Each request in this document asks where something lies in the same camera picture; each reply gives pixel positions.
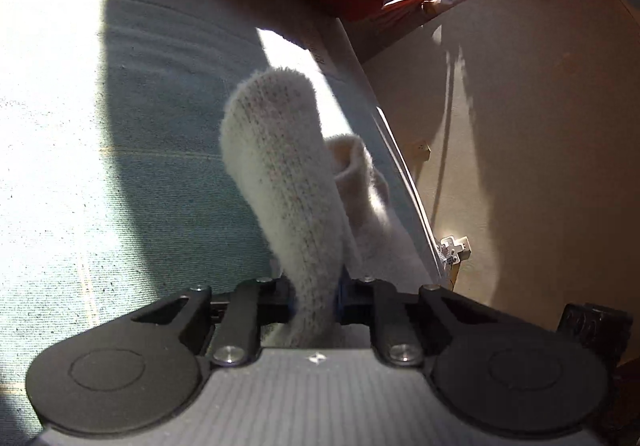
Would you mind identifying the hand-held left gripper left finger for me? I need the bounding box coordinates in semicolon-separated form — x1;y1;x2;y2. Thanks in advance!
132;276;296;369

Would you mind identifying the black textured object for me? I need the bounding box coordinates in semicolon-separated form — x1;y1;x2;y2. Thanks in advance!
560;303;633;367

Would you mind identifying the cream knit sweater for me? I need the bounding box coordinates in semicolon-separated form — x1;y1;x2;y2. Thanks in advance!
220;67;441;349

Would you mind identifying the bed with grey-green plaid sheet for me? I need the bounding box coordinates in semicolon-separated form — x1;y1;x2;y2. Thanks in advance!
0;0;446;446

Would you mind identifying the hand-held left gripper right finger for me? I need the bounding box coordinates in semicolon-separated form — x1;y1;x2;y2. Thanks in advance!
336;276;506;369

